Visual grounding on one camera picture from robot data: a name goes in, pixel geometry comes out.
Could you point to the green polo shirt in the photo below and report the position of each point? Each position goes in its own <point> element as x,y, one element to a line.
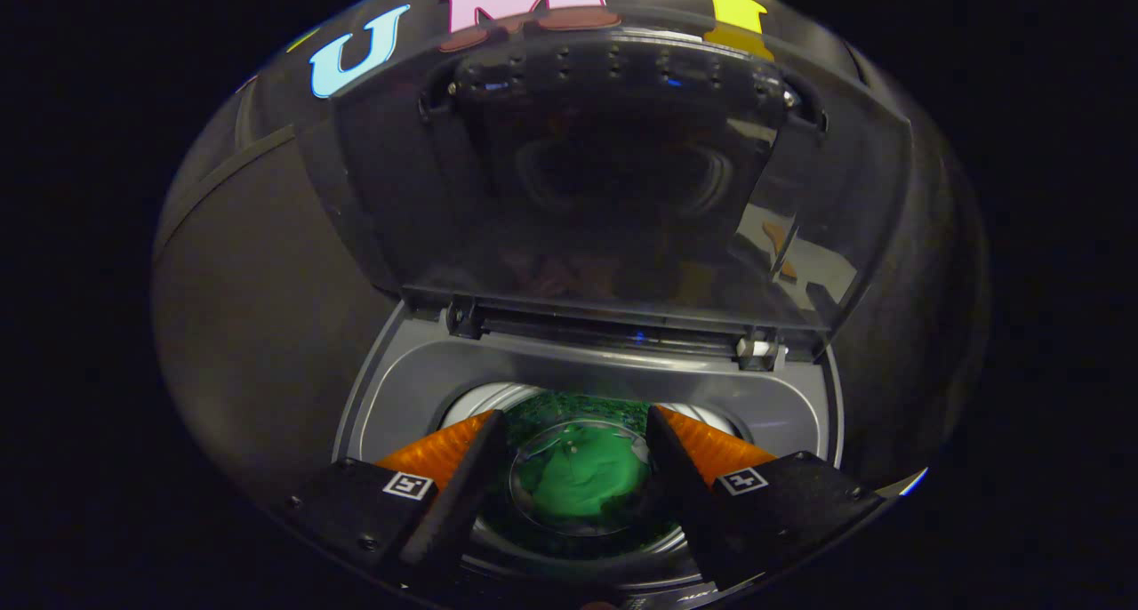
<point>582,481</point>

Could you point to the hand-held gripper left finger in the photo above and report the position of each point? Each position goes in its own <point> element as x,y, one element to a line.
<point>462,494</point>

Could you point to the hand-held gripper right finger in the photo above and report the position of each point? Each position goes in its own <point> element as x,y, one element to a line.
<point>685,494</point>

